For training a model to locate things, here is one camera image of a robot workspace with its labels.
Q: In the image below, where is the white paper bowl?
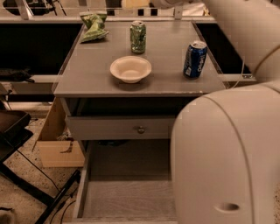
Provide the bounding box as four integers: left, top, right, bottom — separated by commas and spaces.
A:
110, 56, 151, 83

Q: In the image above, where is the green chip bag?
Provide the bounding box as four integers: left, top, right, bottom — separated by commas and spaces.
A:
80, 12, 109, 43

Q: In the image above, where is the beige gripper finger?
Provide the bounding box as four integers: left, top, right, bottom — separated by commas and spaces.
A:
121, 0, 150, 9

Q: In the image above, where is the grey drawer cabinet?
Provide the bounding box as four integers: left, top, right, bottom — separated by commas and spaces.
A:
54, 21, 224, 224

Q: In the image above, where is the cardboard box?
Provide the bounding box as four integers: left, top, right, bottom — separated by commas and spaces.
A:
36, 98, 85, 168

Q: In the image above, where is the grey top drawer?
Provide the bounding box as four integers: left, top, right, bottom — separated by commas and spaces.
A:
66, 115, 175, 140

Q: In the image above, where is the open grey middle drawer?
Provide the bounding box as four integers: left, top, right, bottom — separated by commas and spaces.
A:
65, 139, 178, 224

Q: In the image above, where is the black chair base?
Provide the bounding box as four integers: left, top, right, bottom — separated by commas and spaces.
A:
0, 111, 78, 224

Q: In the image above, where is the white metal railing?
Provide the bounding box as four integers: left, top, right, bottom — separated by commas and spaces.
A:
0, 0, 215, 23

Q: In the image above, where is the green soda can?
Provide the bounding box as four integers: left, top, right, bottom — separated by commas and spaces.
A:
129, 20, 146, 53

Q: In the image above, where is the blue soda can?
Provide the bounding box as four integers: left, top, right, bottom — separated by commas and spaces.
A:
183, 40, 207, 79

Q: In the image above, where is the black floor cable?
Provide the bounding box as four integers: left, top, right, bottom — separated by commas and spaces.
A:
17, 149, 77, 224

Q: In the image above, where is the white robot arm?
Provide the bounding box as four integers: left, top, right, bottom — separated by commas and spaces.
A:
171, 0, 280, 224

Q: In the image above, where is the round metal drawer knob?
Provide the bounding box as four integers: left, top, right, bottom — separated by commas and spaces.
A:
137, 126, 145, 134

